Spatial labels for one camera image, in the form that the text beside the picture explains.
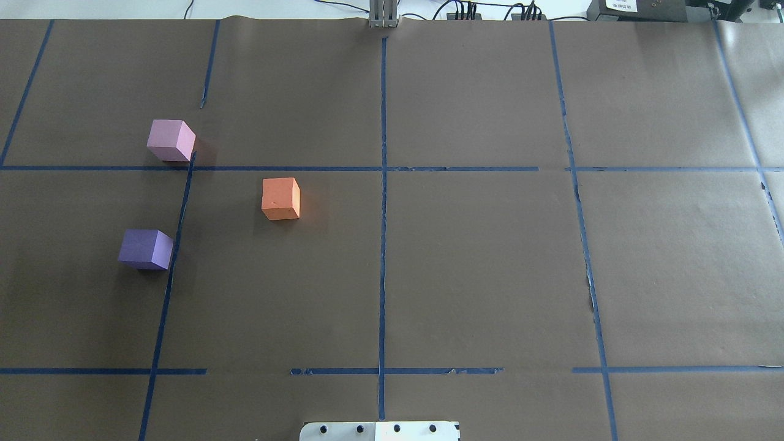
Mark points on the orange foam cube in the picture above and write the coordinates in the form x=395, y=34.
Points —
x=281, y=199

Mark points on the brown paper table cover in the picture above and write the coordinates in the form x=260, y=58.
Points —
x=541, y=231

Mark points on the black power strip left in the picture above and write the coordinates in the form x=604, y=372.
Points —
x=464, y=11

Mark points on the black power strip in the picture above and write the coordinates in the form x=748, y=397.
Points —
x=525, y=12
x=464, y=11

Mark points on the pink foam cube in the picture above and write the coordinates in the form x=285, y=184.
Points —
x=171, y=140

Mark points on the black power strip right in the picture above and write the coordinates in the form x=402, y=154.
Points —
x=525, y=12

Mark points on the purple foam cube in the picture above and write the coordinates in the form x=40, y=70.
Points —
x=146, y=249

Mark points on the dark grey computer box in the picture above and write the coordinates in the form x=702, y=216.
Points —
x=653, y=11

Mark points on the aluminium extrusion post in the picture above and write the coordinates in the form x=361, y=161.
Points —
x=383, y=14

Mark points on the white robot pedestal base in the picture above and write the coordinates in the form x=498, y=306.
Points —
x=381, y=430

